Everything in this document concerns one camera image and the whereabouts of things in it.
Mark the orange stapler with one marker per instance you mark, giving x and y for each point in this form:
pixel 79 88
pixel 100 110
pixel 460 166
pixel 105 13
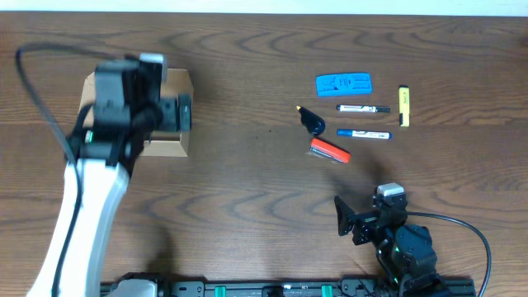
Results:
pixel 328 150

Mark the black whiteboard marker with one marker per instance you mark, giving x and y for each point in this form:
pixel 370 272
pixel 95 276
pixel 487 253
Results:
pixel 363 109

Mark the blue whiteboard marker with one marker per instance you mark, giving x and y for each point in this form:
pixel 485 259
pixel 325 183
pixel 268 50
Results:
pixel 368 134

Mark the yellow highlighter pen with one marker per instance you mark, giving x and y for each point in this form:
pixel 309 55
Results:
pixel 404 106

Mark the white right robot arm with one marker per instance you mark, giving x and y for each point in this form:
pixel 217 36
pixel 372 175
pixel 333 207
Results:
pixel 404 251

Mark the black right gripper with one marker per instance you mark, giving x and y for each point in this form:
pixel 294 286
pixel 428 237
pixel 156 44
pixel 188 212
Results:
pixel 362 225

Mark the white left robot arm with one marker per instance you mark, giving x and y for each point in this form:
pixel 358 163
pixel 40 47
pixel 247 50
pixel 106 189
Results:
pixel 130 108

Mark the blue plastic eraser holder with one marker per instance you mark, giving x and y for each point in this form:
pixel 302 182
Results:
pixel 343 84

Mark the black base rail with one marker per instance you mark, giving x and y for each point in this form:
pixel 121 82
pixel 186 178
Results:
pixel 152 285

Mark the black correction tape dispenser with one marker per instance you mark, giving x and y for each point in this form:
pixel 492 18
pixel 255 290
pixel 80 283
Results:
pixel 313 123

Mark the brown cardboard box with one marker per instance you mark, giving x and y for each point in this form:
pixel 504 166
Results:
pixel 173 138

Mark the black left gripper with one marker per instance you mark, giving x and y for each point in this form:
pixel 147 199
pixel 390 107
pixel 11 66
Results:
pixel 183 112

